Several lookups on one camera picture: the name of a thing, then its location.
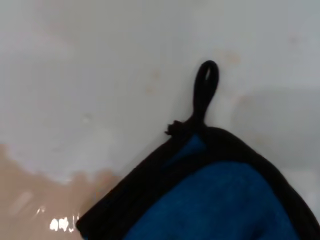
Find large brown liquid puddle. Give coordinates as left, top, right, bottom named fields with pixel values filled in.
left=0, top=143, right=124, bottom=240

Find blue rag with black trim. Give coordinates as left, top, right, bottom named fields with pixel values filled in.
left=75, top=59, right=320, bottom=240

